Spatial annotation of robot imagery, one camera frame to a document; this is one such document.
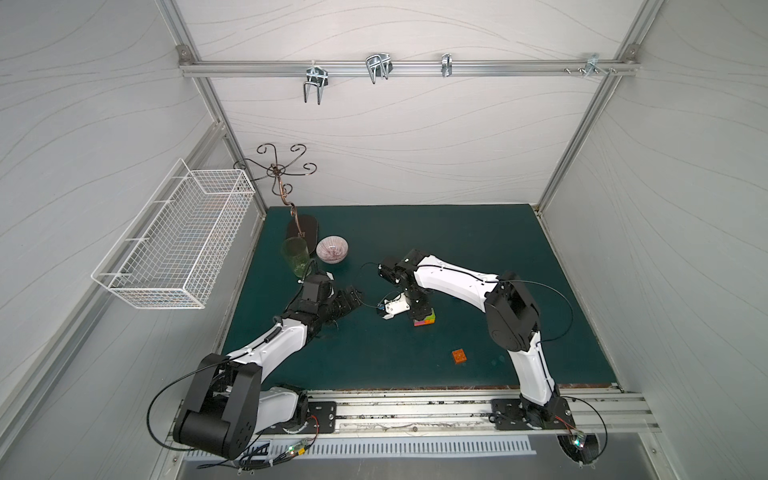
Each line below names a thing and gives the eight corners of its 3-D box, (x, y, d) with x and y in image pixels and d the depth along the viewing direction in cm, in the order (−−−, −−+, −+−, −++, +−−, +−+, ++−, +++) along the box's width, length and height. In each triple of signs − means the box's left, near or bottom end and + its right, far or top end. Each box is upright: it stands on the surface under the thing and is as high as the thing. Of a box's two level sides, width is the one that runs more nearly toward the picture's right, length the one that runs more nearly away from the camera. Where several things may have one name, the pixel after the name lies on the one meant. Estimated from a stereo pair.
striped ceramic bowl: (317, 267, 106) (313, 256, 101) (321, 246, 112) (318, 235, 107) (346, 267, 106) (344, 256, 101) (349, 246, 112) (347, 235, 107)
